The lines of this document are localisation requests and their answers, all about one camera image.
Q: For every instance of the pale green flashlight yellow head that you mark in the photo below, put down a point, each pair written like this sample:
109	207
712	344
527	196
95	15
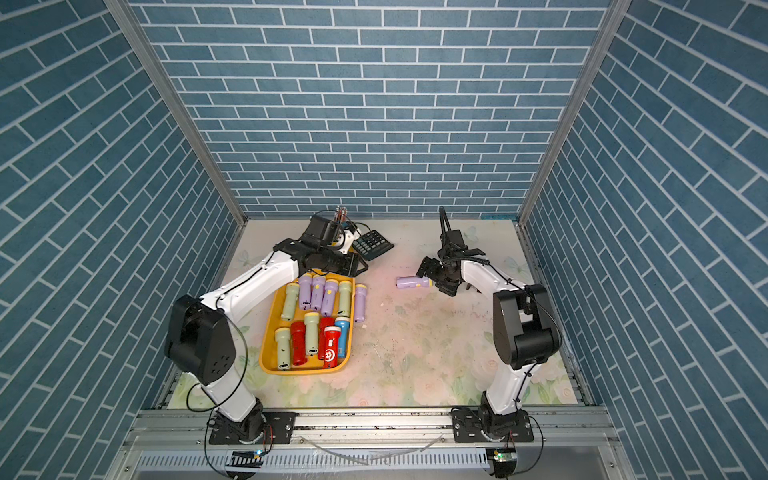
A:
344	298

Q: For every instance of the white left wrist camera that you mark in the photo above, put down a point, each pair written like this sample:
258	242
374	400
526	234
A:
345	239

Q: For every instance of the yellow plastic tray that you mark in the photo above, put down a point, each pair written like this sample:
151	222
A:
314	365

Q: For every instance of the plain red flashlight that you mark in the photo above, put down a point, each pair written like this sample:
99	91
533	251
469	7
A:
324	323
298	335

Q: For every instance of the coloured pencils bunch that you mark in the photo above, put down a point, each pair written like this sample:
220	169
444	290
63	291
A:
341	215

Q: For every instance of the metal corner frame post left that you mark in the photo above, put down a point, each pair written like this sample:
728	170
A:
130	27

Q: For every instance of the metal corner frame post right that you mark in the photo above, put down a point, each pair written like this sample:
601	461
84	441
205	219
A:
605	35

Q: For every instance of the aluminium front rail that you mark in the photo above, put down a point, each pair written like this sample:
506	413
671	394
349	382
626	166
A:
549	442

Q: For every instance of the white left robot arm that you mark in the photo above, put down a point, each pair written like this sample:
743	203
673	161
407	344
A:
201	330

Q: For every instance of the black calculator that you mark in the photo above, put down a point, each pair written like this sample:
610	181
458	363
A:
372	245

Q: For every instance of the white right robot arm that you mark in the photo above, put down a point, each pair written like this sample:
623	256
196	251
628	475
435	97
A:
524	331

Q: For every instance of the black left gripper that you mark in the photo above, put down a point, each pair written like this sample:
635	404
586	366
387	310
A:
350	267

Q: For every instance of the metal corner frame post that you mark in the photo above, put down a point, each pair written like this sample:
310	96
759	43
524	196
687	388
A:
605	35
130	27

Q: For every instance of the red flashlight white head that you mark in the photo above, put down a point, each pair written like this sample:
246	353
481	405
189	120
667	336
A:
332	337

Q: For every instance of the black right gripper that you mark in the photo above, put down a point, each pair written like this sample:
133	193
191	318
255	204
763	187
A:
449	289

